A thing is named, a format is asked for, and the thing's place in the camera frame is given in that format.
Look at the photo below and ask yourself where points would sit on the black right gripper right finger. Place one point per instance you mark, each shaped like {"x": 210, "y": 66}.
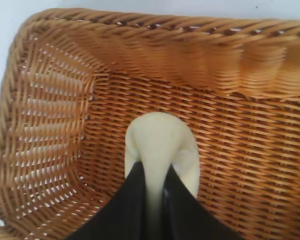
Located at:
{"x": 190, "y": 220}

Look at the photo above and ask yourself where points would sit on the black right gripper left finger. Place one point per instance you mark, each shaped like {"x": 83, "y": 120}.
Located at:
{"x": 130, "y": 215}

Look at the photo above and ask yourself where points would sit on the pale yellow egg yolk pastry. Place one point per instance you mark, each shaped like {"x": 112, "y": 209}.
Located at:
{"x": 160, "y": 135}

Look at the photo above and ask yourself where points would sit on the brown woven wicker basket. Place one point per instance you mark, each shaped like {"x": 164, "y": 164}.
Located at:
{"x": 240, "y": 150}

